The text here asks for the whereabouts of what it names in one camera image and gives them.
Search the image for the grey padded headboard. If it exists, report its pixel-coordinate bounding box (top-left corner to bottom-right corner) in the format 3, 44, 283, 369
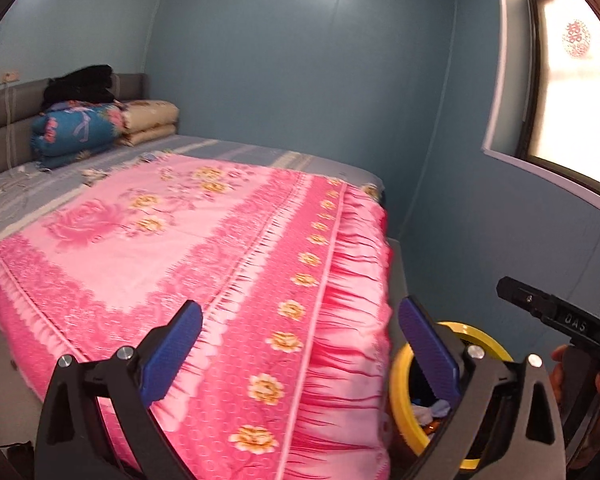
0, 74, 148, 186

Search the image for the bed with grey sheet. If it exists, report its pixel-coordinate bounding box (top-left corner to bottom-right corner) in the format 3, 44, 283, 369
0, 134, 386, 266

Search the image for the white charging cable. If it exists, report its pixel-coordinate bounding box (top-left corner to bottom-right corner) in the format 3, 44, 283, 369
0, 82, 51, 226

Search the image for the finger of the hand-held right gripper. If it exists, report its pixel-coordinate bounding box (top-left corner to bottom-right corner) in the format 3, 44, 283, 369
496, 276, 552, 320

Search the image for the person's right hand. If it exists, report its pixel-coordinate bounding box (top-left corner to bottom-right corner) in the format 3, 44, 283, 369
551, 344, 600, 461

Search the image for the black clothing pile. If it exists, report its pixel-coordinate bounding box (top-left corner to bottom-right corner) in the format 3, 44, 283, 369
41, 65, 121, 111

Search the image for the blue floral folded quilt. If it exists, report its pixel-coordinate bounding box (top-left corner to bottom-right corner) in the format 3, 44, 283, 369
30, 101, 126, 170

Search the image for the white tissue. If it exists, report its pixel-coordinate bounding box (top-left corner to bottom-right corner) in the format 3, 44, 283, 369
412, 400, 451, 421

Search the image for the yellow rimmed black trash bin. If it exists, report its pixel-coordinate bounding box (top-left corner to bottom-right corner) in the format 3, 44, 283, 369
389, 321, 516, 471

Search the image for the window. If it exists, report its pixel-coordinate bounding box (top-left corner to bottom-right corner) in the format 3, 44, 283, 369
482, 0, 600, 216

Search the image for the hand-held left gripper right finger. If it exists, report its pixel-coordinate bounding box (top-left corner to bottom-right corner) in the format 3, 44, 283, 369
397, 296, 566, 480

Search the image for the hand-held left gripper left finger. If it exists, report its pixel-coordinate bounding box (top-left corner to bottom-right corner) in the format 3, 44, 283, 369
35, 300, 203, 480

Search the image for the beige folded quilt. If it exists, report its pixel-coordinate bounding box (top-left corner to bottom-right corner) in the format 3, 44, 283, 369
115, 100, 180, 148

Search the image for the pink floral blanket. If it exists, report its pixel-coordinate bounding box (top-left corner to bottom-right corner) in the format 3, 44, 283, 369
0, 154, 393, 480

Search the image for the red paper cutout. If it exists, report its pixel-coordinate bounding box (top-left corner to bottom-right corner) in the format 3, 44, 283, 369
561, 21, 592, 58

